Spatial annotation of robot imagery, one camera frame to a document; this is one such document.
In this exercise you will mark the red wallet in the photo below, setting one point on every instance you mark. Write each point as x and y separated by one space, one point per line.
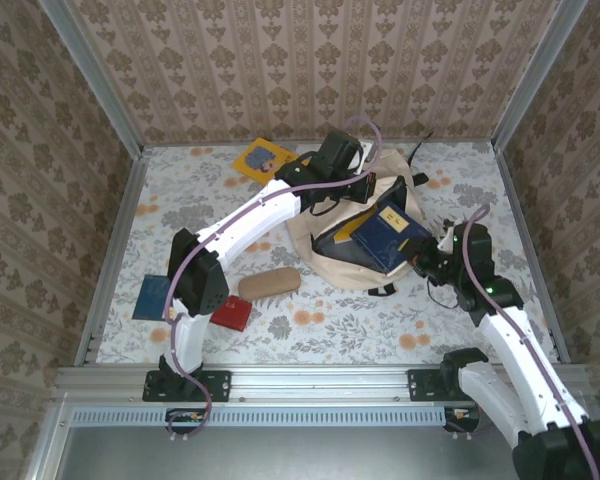
232 315

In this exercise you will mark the aluminium front rail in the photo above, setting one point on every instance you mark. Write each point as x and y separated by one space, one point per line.
320 380

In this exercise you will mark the floral tablecloth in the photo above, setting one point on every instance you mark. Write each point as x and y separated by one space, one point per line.
355 340

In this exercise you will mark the grey metal panel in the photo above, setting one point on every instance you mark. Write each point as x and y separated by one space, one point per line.
305 455

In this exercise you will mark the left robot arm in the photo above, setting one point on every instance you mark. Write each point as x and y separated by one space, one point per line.
255 215

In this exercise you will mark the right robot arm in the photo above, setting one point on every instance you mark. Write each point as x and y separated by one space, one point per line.
510 350

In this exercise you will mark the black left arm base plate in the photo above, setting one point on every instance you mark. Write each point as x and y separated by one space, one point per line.
220 385

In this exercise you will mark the tan fabric case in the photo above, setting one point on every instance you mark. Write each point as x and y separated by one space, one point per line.
267 284

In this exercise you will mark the yellow book with blue pile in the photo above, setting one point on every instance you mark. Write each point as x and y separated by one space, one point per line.
255 157

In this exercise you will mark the aluminium side rail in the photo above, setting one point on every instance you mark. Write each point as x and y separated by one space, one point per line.
115 250
530 225

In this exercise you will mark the small navy book yellow label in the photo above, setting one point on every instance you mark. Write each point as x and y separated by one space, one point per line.
150 297

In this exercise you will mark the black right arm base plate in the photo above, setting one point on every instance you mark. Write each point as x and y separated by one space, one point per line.
422 385

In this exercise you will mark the navy book with flower drawing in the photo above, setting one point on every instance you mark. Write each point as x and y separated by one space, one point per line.
385 235

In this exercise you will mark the aluminium corner post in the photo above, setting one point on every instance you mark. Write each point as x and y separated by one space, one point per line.
95 80
540 75

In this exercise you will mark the beige backpack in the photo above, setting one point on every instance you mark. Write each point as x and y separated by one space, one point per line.
300 235

